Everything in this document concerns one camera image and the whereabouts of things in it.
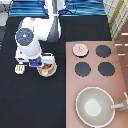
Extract grey frying pan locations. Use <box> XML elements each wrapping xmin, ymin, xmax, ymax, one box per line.
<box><xmin>75</xmin><ymin>87</ymin><xmax>128</xmax><ymax>128</ymax></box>

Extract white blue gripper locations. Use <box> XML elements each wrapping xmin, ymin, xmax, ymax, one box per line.
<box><xmin>29</xmin><ymin>61</ymin><xmax>42</xmax><ymax>67</ymax></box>

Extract cream round plate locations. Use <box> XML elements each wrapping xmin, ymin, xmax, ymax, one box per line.
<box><xmin>37</xmin><ymin>63</ymin><xmax>57</xmax><ymax>77</ymax></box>

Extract cream slotted spatula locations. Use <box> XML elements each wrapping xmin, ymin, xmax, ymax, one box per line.
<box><xmin>15</xmin><ymin>65</ymin><xmax>25</xmax><ymax>75</ymax></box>

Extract pink toy stove top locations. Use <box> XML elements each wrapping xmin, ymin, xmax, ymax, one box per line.
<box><xmin>66</xmin><ymin>41</ymin><xmax>128</xmax><ymax>128</ymax></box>

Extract pink pot lid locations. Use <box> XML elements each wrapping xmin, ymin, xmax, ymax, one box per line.
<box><xmin>73</xmin><ymin>44</ymin><xmax>88</xmax><ymax>57</ymax></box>

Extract black table mat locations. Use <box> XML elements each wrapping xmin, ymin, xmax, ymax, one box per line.
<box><xmin>0</xmin><ymin>15</ymin><xmax>111</xmax><ymax>128</ymax></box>

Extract pink toy pot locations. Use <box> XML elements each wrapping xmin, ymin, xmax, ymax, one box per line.
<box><xmin>40</xmin><ymin>63</ymin><xmax>53</xmax><ymax>73</ymax></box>

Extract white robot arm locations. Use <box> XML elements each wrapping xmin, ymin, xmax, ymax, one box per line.
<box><xmin>15</xmin><ymin>0</ymin><xmax>66</xmax><ymax>67</ymax></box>

